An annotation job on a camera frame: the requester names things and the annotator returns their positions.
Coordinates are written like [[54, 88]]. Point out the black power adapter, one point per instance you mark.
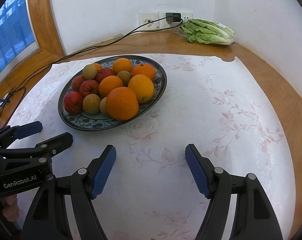
[[173, 17]]

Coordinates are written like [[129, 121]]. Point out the red apple back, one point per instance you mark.
[[76, 83]]

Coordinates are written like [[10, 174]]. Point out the large yellow-orange citrus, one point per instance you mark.
[[142, 86]]

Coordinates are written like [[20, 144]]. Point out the large orange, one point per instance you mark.
[[108, 84], [122, 103]]

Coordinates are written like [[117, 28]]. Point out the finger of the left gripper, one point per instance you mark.
[[40, 154], [9, 134]]

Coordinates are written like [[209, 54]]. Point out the white floral table mat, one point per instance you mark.
[[150, 193]]

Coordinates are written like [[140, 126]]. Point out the brown longan fruit back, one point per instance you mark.
[[125, 76]]

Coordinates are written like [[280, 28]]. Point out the person left hand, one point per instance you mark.
[[10, 209]]

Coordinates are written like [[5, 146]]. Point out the white wall socket plate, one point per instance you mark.
[[152, 21]]

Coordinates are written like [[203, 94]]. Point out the brown longan fruit front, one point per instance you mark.
[[103, 107]]

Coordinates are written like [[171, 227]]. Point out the red apple front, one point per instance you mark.
[[89, 87]]

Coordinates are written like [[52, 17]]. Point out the blue floral ceramic plate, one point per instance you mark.
[[99, 122]]

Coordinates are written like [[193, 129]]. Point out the power strip on floor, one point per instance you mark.
[[5, 99]]

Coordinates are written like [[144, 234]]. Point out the small grey wall stub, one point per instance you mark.
[[118, 36]]

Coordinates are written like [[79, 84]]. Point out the small orange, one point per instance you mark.
[[97, 66]]

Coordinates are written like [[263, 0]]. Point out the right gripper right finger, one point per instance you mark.
[[254, 216]]

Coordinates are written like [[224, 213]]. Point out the brown longan fruit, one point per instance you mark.
[[91, 104], [125, 76], [103, 107], [89, 72]]

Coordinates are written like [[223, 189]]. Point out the bagged green lettuce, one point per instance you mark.
[[207, 32]]

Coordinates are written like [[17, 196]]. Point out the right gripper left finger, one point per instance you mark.
[[47, 215]]

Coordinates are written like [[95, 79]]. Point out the wooden window frame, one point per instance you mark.
[[25, 27]]

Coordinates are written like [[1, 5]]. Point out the red apple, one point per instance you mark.
[[89, 87], [103, 73], [76, 83], [72, 103]]

